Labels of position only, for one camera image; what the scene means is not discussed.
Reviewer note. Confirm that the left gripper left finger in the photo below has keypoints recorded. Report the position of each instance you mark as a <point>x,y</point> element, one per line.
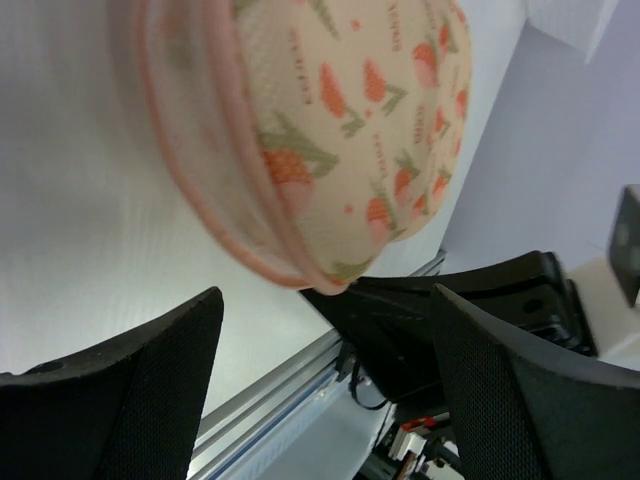
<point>126,408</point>

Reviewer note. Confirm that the floral mesh laundry bag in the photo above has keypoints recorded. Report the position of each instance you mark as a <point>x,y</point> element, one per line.
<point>308,135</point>

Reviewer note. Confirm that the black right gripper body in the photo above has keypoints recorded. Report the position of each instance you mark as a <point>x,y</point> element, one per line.
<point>386,319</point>

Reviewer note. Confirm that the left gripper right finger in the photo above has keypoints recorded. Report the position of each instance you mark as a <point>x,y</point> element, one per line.
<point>525,408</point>

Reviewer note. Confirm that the aluminium mounting rail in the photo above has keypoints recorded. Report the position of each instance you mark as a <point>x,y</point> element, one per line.
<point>275,380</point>

